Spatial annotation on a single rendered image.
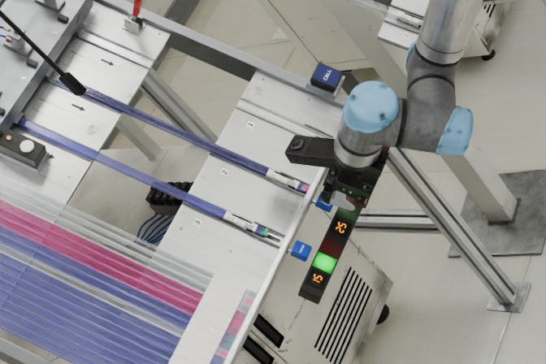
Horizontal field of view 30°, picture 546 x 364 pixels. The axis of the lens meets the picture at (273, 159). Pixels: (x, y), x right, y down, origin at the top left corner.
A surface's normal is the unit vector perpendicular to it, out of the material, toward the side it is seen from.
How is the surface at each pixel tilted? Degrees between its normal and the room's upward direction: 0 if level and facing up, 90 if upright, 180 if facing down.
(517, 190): 0
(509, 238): 0
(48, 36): 43
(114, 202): 0
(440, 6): 62
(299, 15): 90
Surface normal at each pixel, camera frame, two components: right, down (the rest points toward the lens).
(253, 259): 0.09, -0.46
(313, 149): -0.40, -0.64
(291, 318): 0.72, -0.02
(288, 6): -0.41, 0.79
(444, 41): -0.17, 0.70
